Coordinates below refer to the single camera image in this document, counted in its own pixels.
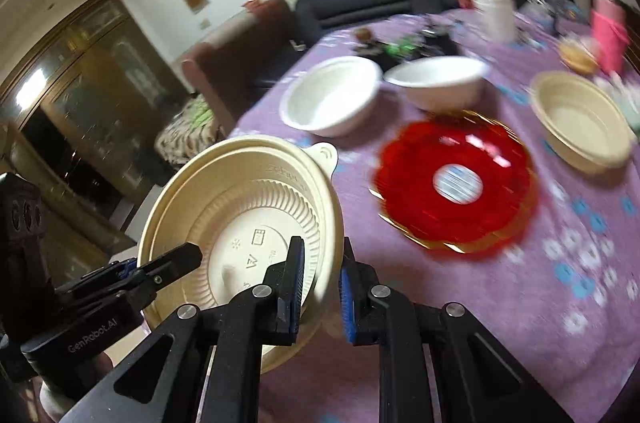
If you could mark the leopard print blanket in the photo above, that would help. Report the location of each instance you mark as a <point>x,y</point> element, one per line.
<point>193,129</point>

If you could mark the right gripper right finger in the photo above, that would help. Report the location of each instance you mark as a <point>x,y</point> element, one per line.
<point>436,364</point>

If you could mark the small beige plastic bowl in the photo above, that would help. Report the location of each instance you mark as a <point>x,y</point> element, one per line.
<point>583,126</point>

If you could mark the bagged yellow food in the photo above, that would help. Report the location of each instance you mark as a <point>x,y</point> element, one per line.
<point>579,54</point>

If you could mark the large beige plastic bowl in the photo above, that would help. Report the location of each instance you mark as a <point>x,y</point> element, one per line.
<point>241,201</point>

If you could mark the small white paper bowl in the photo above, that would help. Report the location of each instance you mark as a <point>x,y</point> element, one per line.
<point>440,84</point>

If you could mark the large white paper bowl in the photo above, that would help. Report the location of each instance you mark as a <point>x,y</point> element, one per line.
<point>333,98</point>

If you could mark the wooden glass door cabinet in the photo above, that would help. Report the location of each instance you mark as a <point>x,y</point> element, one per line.
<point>85,105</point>

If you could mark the brown armchair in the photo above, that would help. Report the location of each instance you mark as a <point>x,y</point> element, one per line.
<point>240,61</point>

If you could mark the white plastic jar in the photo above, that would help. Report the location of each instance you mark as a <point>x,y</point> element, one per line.
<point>498,19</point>

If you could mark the small red glass plate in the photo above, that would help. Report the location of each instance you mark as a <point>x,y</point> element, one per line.
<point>456,182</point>

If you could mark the pink knitted bottle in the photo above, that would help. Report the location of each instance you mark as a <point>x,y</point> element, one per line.
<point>608,21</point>

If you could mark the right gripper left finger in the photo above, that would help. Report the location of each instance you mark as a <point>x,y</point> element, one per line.
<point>203,365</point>

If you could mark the purple floral tablecloth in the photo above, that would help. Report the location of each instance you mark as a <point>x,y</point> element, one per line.
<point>564,301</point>

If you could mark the black motor device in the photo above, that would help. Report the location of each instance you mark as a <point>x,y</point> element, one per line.
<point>437,41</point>

